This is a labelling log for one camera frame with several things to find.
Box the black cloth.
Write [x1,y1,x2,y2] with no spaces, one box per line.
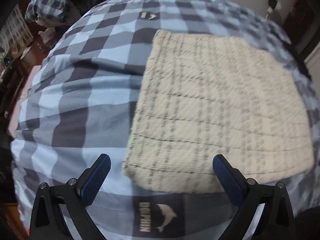
[291,41,312,79]

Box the white plastic bag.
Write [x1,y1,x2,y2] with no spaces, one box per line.
[38,27,55,43]

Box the white slatted cabinet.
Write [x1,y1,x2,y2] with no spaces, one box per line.
[0,4,33,53]

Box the blue checked bed cover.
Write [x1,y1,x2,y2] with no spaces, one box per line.
[10,0,320,240]

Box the dark red door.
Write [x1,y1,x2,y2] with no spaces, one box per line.
[281,0,318,58]

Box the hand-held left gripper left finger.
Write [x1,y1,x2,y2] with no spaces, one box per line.
[29,153,111,240]

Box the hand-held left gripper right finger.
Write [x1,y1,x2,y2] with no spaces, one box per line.
[212,154,297,240]

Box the pink mat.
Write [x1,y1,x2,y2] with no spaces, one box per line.
[7,99,28,139]

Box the crumpled blue checked quilt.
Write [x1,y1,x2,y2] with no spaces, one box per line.
[24,0,84,27]

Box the cream checked knit sweater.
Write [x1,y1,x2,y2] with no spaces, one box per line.
[122,29,315,194]

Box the white louvred wardrobe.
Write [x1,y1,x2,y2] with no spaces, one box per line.
[303,46,320,82]

